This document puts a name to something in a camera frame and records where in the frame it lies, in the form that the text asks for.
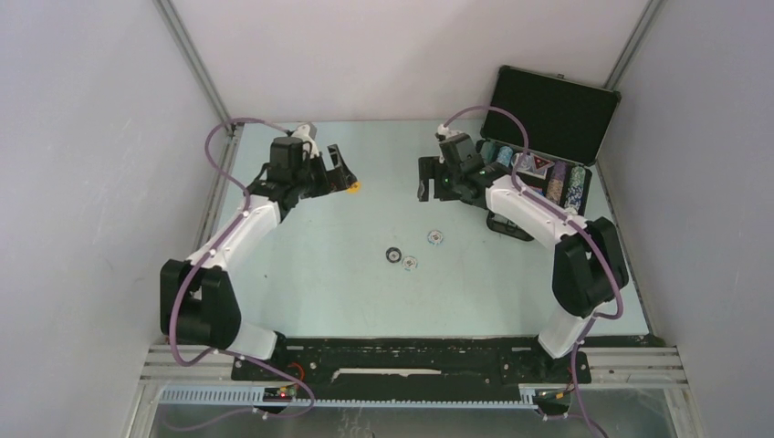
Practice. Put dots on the light blue ten chip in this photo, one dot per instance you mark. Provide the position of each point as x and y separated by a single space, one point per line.
409 263
435 237

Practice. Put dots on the red playing card deck box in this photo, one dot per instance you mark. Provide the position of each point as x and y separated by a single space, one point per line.
537 190

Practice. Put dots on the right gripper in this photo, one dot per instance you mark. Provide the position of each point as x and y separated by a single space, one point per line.
431 168

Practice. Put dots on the dark blue fifty chip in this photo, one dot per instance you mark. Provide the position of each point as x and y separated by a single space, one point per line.
393 255

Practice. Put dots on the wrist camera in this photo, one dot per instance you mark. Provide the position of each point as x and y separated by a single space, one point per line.
444 132
307 133

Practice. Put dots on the purple chip stack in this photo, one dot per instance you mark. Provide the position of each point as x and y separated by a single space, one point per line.
556 182

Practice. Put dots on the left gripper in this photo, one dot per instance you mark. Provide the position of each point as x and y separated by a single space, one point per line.
339 179

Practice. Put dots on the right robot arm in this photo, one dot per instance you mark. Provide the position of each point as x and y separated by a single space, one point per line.
589 269

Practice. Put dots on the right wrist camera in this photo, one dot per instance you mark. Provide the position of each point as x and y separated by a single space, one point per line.
444 132

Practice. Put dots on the black poker set case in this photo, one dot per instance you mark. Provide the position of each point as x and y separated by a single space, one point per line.
552 118

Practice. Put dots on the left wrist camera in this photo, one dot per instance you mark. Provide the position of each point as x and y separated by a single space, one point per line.
307 133

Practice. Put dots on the clear round dealer button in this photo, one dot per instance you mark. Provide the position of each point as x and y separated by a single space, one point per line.
524 163

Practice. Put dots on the light blue chip stack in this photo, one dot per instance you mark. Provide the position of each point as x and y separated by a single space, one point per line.
505 156

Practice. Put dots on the red black triangle marker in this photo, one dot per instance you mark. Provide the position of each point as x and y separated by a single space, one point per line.
538 167

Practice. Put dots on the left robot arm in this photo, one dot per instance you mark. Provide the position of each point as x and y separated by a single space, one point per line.
198 302

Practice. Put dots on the green chip stack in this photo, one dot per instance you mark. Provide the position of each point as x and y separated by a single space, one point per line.
574 195

